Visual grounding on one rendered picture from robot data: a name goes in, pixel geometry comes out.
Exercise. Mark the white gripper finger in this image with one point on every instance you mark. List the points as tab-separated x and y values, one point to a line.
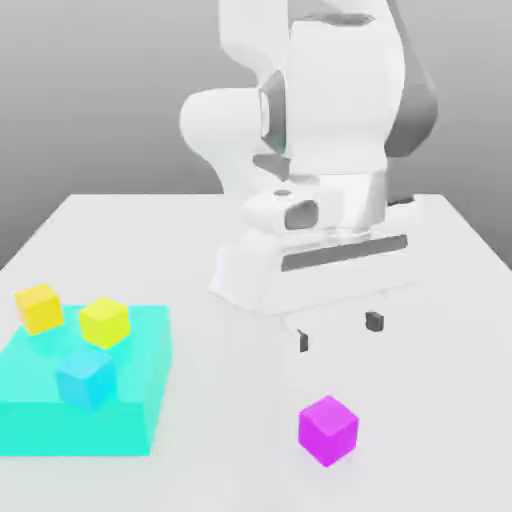
303	340
374	321

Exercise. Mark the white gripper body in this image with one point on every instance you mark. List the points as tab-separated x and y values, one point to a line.
256	280

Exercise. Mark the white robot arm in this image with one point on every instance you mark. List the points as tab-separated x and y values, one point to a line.
340	100

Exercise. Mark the small magenta cube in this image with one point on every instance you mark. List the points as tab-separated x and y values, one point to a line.
328	432

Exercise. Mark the small yellow cube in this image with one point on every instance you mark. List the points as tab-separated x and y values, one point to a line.
104	322

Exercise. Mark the small light blue cube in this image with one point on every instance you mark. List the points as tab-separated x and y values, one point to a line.
86	378

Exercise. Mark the small orange cube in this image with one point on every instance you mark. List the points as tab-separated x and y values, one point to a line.
39	310

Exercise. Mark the large turquoise box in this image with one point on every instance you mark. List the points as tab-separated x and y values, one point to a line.
132	360

